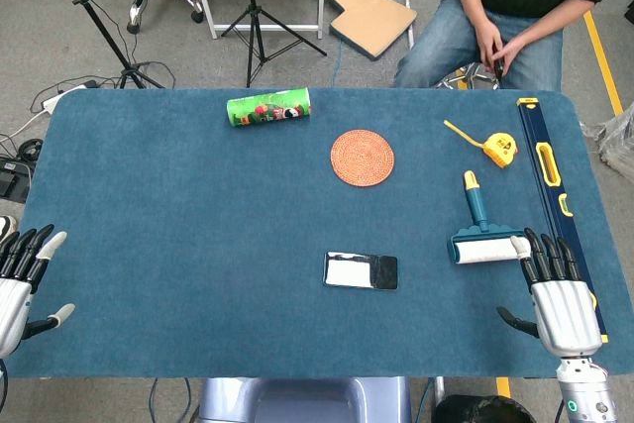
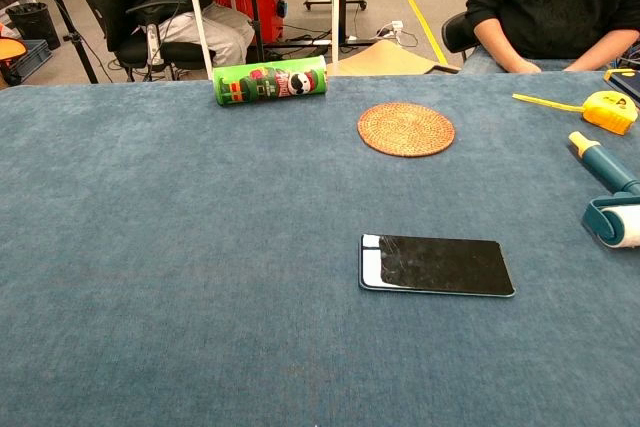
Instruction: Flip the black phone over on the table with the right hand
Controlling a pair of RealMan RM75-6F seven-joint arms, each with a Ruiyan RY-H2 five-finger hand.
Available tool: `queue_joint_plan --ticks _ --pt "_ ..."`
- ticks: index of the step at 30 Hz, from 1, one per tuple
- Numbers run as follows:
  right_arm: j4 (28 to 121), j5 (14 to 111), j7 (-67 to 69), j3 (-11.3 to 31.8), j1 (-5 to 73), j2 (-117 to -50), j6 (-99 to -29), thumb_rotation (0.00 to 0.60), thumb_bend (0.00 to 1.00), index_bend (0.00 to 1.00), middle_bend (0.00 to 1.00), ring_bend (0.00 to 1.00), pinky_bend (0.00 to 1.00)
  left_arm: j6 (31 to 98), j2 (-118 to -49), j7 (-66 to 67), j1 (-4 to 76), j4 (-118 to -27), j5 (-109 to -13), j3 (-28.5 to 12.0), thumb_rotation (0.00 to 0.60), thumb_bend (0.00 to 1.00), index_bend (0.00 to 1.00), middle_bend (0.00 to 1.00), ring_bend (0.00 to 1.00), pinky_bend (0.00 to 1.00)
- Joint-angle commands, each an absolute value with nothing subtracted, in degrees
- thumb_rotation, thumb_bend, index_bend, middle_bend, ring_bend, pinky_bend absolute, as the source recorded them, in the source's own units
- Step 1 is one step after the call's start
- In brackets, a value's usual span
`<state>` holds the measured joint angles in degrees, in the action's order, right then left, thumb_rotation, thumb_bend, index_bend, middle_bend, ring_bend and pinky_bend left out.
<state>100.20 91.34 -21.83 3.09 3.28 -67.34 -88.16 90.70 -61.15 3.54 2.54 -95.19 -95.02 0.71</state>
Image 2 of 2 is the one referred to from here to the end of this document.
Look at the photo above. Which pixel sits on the brown cardboard sheet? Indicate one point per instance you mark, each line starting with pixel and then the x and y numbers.
pixel 385 59

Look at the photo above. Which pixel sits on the green Pringles can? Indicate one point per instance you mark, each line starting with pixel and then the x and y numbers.
pixel 270 81

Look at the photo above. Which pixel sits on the black trash bin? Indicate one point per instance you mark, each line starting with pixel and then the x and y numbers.
pixel 32 22

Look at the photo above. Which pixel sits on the black tripod stand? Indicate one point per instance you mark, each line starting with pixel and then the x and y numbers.
pixel 60 7

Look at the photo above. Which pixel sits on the black rolling stand base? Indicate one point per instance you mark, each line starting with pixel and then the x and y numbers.
pixel 335 3

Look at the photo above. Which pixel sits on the red box under desk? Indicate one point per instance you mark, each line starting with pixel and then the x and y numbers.
pixel 267 7

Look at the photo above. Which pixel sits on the yellow tape measure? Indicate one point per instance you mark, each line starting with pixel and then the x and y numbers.
pixel 612 113

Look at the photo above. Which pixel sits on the black chair with armrest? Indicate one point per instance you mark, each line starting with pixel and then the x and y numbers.
pixel 456 34

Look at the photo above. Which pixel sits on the smartphone with light blue back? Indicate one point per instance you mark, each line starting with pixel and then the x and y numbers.
pixel 445 267

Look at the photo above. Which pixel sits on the teal lint roller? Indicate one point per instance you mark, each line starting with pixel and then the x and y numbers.
pixel 607 167

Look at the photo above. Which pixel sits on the orange round object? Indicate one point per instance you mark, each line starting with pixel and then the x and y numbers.
pixel 11 48

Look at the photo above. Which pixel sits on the black vertical stand pole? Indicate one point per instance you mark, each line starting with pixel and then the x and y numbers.
pixel 254 7

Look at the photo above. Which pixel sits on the black office chair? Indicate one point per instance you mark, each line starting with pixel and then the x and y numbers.
pixel 142 51

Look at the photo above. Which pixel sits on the round woven rattan coaster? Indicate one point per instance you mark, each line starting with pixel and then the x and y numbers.
pixel 406 129

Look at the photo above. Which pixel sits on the blue plastic crate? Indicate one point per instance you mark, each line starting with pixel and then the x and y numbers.
pixel 32 58

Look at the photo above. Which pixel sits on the blue velvet tablecloth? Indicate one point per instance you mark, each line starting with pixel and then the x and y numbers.
pixel 200 257

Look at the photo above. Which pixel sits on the white power strip on floor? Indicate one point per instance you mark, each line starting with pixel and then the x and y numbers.
pixel 396 27

